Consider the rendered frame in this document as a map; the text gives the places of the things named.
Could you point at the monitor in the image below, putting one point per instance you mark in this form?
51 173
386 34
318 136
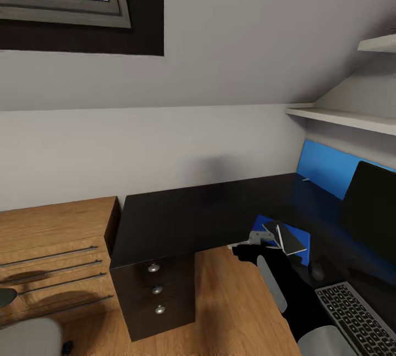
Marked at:
368 212

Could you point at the mouse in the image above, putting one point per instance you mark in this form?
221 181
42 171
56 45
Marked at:
316 271

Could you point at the keyboard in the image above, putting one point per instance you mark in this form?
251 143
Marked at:
366 332

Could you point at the swivel chair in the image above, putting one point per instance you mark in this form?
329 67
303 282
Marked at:
41 336

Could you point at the folder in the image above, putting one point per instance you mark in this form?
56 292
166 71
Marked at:
304 237

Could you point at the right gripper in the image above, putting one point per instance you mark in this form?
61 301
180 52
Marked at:
245 252

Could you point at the notebook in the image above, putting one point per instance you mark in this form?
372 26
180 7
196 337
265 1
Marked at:
284 238

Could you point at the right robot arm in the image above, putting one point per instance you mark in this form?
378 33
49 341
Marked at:
311 325

